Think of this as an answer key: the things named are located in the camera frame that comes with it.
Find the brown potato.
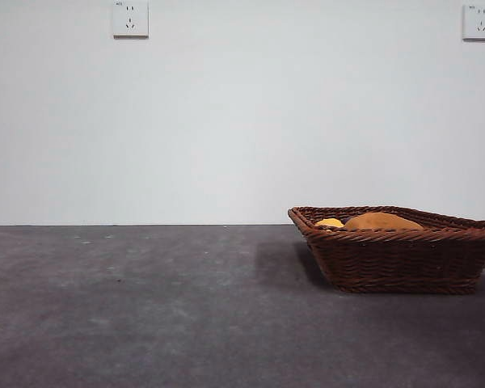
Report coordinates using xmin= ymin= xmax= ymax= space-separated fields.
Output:
xmin=343 ymin=212 xmax=425 ymax=231

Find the brown woven wicker basket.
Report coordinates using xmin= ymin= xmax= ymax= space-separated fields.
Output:
xmin=287 ymin=205 xmax=485 ymax=295

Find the white wall socket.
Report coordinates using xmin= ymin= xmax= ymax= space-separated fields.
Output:
xmin=462 ymin=3 xmax=485 ymax=41
xmin=112 ymin=0 xmax=150 ymax=40

